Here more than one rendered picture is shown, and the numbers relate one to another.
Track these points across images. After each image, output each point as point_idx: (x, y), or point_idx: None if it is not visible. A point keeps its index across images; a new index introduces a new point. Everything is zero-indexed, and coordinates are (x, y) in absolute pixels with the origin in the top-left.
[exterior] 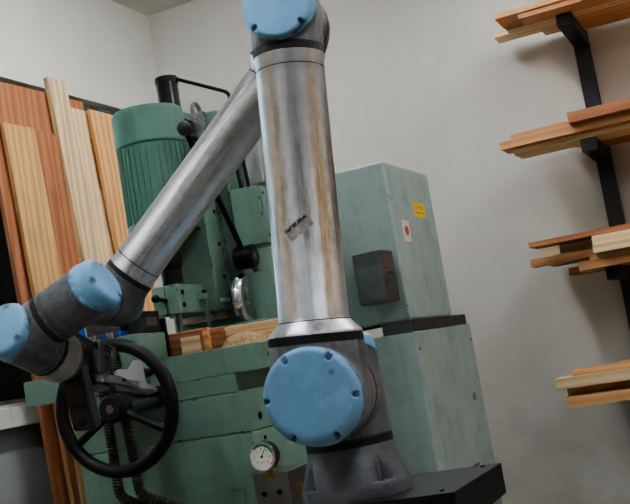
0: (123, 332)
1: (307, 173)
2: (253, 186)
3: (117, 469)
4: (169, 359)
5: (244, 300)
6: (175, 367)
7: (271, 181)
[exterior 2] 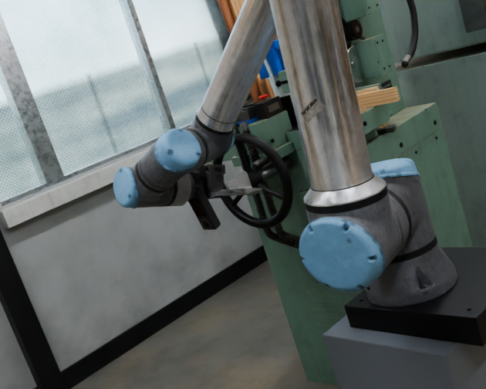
0: (253, 120)
1: (312, 59)
2: None
3: (258, 223)
4: (291, 133)
5: (352, 68)
6: (295, 139)
7: (285, 65)
